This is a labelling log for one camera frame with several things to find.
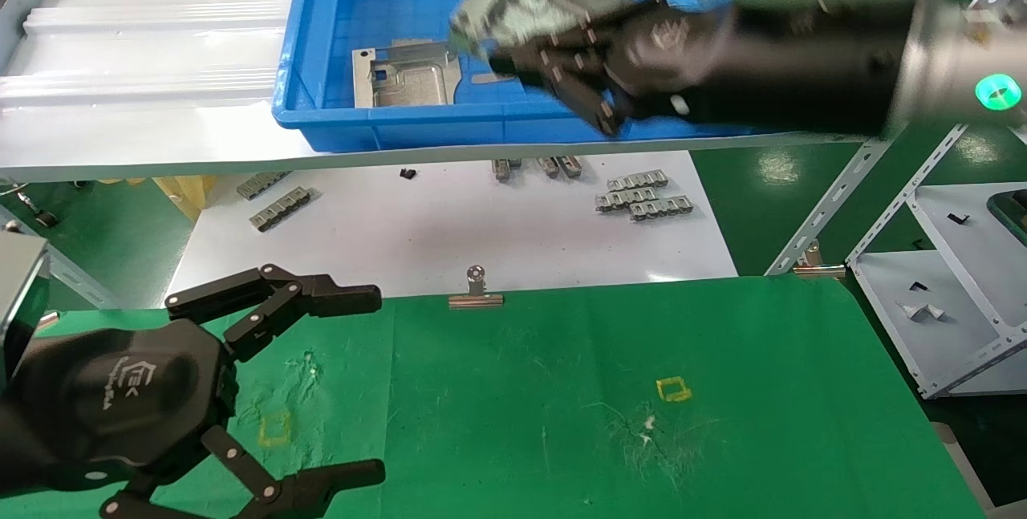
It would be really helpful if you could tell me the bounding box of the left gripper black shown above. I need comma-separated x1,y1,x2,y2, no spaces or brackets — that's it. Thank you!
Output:
8,264,387,519

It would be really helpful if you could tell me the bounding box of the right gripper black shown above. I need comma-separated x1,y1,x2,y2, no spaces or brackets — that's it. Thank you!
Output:
488,0,723,139

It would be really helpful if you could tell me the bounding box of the dark tray of parts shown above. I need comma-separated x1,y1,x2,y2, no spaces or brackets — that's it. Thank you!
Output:
988,189,1027,249

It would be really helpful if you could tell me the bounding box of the grey notched metal strip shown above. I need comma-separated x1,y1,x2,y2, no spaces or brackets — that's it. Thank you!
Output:
249,186,312,233
595,188,660,213
607,169,670,193
628,195,694,222
236,171,292,201

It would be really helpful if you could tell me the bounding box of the silver binder clip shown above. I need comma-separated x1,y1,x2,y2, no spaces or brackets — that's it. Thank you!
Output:
449,265,505,310
793,241,848,279

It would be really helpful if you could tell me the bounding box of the green table cloth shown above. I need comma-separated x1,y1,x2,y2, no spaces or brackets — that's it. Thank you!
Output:
0,274,989,519

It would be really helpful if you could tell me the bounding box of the yellow plastic bag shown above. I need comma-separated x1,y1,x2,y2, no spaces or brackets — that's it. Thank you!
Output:
152,174,214,221

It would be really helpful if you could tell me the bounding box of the white metal shelf board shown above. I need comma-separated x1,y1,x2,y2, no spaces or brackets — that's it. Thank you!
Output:
0,0,891,183

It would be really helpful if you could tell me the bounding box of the white metal rack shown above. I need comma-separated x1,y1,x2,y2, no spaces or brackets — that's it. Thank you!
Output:
766,0,1027,401

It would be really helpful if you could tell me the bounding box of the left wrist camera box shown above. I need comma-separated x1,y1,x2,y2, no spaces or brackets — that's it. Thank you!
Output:
0,233,51,375

